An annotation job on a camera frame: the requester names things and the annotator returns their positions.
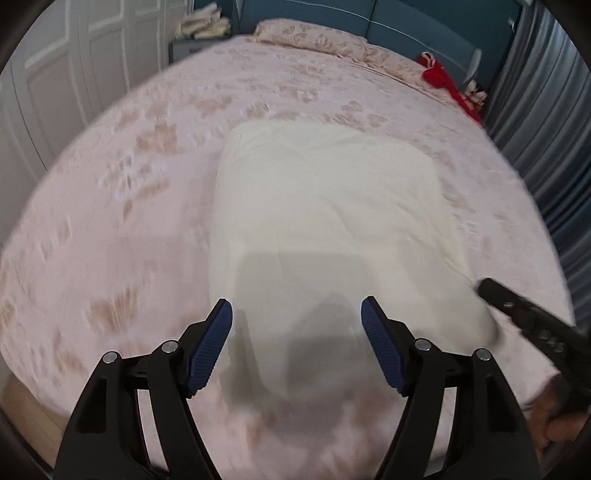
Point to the teal padded headboard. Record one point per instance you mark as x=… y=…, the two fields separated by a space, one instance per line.
x=415 y=23

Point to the white panelled wardrobe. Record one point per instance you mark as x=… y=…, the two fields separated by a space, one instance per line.
x=55 y=92

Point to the white red soft toy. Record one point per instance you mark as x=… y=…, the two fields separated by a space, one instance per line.
x=476 y=94

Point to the cream white garment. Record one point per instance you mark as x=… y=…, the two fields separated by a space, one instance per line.
x=332 y=194

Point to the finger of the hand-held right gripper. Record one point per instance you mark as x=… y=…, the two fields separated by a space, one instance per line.
x=503 y=299

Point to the person's right hand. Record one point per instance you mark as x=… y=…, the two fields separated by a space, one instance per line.
x=558 y=429

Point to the grey nightstand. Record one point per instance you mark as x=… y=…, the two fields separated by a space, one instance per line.
x=184 y=48

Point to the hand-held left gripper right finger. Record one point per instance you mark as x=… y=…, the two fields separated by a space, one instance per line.
x=376 y=337

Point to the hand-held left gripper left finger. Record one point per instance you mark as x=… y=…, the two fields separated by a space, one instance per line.
x=216 y=337

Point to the pink heart print bed blanket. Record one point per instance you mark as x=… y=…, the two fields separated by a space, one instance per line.
x=115 y=207

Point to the stack of folded beige cloths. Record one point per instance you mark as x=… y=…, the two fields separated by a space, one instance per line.
x=203 y=23

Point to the pink heart print pillow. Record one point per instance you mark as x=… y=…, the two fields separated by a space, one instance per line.
x=323 y=39

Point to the grey curtain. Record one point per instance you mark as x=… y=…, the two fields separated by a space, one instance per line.
x=545 y=115

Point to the red cloth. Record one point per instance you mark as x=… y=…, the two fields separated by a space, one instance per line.
x=438 y=76

